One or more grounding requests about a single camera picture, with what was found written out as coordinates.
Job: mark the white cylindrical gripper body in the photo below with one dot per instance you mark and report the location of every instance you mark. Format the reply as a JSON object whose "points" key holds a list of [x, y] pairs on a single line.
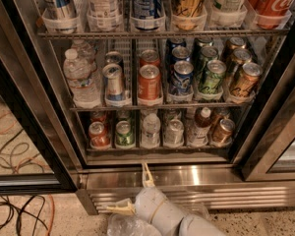
{"points": [[148, 201]]}

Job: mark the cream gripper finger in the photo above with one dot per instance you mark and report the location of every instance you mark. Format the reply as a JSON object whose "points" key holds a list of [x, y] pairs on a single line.
{"points": [[147, 177], [124, 207]]}

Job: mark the red coke can front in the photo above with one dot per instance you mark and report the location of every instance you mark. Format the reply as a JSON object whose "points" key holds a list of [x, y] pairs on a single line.
{"points": [[98, 135]]}

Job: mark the red coke can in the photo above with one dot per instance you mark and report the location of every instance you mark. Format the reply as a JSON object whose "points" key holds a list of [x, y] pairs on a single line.
{"points": [[98, 135], [98, 116]]}

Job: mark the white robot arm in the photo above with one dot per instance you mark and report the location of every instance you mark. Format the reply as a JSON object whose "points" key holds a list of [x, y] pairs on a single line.
{"points": [[152, 206]]}

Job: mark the small water bottle bottom shelf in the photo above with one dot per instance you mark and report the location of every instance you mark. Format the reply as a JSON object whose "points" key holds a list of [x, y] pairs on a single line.
{"points": [[150, 137]]}

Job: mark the green soda can bottom shelf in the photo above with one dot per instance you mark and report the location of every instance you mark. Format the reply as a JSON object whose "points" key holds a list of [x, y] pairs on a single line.
{"points": [[123, 134]]}

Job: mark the silver can bottom shelf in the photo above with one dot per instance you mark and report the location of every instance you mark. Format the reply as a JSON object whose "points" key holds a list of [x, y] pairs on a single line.
{"points": [[173, 136]]}

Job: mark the steel fridge base grille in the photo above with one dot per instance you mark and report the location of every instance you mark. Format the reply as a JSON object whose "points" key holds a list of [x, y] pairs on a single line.
{"points": [[190, 186]]}

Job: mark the red coke can behind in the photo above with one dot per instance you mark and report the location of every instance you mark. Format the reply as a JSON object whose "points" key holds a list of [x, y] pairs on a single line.
{"points": [[98, 116]]}

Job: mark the copper can bottom shelf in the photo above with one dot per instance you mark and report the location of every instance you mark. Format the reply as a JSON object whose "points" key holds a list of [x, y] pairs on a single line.
{"points": [[222, 133]]}

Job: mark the orange soda can front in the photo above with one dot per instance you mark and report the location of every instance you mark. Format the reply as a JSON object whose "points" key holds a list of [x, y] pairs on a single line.
{"points": [[149, 82]]}

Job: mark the orange soda can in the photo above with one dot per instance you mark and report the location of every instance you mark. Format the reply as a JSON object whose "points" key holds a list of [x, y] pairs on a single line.
{"points": [[149, 57], [149, 82]]}

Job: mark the blue pepsi can front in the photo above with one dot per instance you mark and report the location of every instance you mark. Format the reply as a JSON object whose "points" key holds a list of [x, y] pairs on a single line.
{"points": [[181, 78]]}

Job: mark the left glass fridge door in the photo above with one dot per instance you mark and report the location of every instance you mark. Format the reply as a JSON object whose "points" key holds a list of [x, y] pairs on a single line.
{"points": [[32, 84]]}

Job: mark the glass fridge door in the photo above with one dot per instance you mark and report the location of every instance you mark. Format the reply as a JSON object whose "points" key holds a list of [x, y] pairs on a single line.
{"points": [[32, 84], [274, 131]]}

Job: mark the silver blue energy can front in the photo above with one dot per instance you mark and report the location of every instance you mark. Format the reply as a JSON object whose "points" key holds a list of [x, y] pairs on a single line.
{"points": [[114, 82]]}

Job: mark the front water bottle middle shelf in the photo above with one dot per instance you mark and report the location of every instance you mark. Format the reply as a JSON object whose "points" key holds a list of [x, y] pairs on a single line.
{"points": [[78, 73]]}

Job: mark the green can front middle shelf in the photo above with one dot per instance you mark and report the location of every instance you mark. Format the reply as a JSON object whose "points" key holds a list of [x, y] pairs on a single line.
{"points": [[212, 77]]}

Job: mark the orange soda can rear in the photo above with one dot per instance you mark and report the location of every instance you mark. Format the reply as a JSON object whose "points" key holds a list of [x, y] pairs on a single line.
{"points": [[149, 57]]}

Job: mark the right glass fridge door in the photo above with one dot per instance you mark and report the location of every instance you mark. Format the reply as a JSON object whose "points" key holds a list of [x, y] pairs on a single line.
{"points": [[274, 131]]}

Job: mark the gold can front middle shelf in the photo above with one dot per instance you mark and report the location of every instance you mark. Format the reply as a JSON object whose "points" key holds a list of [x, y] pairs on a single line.
{"points": [[245, 79]]}

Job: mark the rear water bottle middle shelf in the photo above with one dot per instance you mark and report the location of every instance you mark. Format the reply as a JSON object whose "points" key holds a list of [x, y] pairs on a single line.
{"points": [[85, 50]]}

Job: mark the gold tall can top shelf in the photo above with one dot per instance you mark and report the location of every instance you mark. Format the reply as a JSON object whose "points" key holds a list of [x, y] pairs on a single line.
{"points": [[185, 13]]}

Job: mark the blue tall can top shelf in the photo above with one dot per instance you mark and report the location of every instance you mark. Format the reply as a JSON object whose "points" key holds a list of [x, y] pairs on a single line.
{"points": [[146, 13]]}

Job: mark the large red coke bottle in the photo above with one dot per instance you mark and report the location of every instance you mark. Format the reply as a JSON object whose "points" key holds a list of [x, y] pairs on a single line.
{"points": [[270, 13]]}

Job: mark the clear plastic bag on floor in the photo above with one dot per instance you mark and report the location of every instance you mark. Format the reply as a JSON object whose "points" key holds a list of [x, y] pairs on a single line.
{"points": [[128, 226]]}

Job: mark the brown tea bottle white cap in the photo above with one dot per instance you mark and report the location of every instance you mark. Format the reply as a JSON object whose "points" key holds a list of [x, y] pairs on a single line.
{"points": [[197, 133]]}

